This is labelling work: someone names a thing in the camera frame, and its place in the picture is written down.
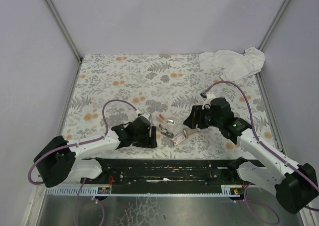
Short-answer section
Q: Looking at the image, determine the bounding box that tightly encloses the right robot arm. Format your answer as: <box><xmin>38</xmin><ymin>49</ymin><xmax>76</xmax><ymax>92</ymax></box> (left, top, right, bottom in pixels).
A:
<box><xmin>183</xmin><ymin>98</ymin><xmax>319</xmax><ymax>214</ymax></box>

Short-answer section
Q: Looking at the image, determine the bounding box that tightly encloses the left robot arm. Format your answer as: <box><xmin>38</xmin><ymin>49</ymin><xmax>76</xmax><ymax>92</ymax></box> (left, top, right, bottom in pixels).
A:
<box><xmin>32</xmin><ymin>115</ymin><xmax>157</xmax><ymax>188</ymax></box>

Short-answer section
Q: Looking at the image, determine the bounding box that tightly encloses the purple cable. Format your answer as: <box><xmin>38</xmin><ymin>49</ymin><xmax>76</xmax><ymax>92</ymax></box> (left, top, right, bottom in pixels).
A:
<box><xmin>200</xmin><ymin>81</ymin><xmax>319</xmax><ymax>211</ymax></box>
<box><xmin>28</xmin><ymin>100</ymin><xmax>140</xmax><ymax>185</ymax></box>

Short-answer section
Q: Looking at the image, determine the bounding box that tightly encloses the white crumpled cloth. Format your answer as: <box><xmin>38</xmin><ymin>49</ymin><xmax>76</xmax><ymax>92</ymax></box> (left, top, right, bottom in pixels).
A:
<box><xmin>199</xmin><ymin>47</ymin><xmax>265</xmax><ymax>83</ymax></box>

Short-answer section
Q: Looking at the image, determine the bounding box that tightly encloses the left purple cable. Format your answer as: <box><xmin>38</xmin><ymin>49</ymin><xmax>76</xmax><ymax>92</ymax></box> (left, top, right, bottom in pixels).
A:
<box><xmin>28</xmin><ymin>100</ymin><xmax>140</xmax><ymax>185</ymax></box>

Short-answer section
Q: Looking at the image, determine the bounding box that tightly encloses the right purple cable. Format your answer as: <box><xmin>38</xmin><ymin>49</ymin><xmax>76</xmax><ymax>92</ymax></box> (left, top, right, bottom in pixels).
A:
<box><xmin>200</xmin><ymin>81</ymin><xmax>319</xmax><ymax>211</ymax></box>

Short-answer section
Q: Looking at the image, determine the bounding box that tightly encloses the floral patterned table mat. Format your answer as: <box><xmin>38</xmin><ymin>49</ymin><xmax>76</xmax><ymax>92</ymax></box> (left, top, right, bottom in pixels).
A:
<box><xmin>62</xmin><ymin>54</ymin><xmax>274</xmax><ymax>144</ymax></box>

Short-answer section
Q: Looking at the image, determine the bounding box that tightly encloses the white cable duct strip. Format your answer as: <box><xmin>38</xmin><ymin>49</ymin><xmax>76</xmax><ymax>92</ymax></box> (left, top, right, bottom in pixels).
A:
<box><xmin>46</xmin><ymin>182</ymin><xmax>242</xmax><ymax>198</ymax></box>

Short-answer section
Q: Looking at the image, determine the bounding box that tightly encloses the red white staple box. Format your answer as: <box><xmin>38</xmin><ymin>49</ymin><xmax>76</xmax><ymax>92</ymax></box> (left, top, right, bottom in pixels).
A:
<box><xmin>171</xmin><ymin>133</ymin><xmax>186</xmax><ymax>146</ymax></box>

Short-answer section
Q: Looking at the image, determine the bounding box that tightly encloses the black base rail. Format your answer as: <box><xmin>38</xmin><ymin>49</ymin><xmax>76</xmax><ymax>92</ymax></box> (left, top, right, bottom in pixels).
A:
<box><xmin>81</xmin><ymin>158</ymin><xmax>243</xmax><ymax>185</ymax></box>

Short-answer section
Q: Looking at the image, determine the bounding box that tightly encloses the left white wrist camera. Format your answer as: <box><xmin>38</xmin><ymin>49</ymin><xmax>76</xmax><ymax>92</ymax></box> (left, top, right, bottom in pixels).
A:
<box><xmin>135</xmin><ymin>110</ymin><xmax>153</xmax><ymax>124</ymax></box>

